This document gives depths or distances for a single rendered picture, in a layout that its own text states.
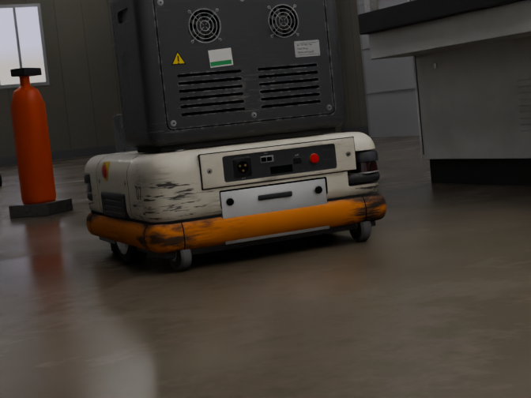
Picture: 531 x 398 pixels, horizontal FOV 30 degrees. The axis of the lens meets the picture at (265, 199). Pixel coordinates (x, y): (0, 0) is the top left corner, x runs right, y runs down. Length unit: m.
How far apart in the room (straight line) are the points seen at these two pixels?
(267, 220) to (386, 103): 7.65
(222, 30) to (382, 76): 7.60
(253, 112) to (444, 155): 1.64
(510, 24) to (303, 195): 1.16
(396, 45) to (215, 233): 1.70
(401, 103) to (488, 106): 6.05
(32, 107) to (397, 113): 5.83
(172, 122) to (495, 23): 1.37
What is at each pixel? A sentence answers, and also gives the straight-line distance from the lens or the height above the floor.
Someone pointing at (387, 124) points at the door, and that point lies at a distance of 9.99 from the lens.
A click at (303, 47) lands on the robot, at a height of 0.50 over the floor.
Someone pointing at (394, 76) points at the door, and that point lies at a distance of 9.82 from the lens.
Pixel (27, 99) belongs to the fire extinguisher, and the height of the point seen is 0.52.
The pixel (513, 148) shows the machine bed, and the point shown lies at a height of 0.14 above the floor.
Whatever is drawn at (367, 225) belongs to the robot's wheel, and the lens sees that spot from 2.51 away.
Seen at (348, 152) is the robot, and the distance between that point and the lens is 2.47.
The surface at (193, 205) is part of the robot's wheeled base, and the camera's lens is 2.31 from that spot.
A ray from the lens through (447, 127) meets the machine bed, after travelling 3.94.
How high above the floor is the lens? 0.35
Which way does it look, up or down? 5 degrees down
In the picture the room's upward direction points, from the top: 6 degrees counter-clockwise
